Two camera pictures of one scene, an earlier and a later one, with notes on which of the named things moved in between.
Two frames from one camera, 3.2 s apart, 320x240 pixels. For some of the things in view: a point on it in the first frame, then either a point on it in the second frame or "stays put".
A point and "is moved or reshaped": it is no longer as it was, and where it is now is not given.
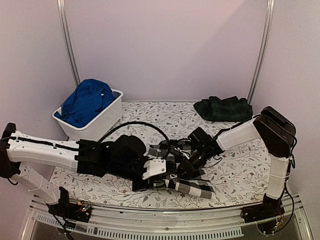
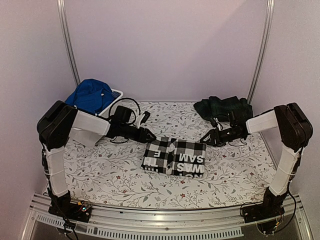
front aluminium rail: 172,224 stays put
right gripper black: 190,169 to 214,135
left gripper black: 148,185 to 145,131
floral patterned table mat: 241,176 stays put
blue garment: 87,98 stays put
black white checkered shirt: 197,184 is moved or reshaped
